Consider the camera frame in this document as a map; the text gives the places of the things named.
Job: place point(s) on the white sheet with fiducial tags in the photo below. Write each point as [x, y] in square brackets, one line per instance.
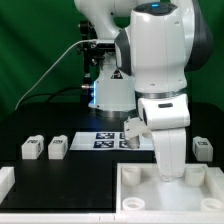
[99, 141]

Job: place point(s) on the white square tabletop part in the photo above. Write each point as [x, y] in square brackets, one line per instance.
[140, 188]

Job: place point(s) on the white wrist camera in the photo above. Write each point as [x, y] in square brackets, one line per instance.
[134, 128]

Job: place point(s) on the black camera on stand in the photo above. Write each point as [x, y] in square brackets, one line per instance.
[87, 32]

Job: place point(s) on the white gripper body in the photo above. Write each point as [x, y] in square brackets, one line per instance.
[166, 120]

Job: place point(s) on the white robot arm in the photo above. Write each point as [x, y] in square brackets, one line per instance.
[144, 48]

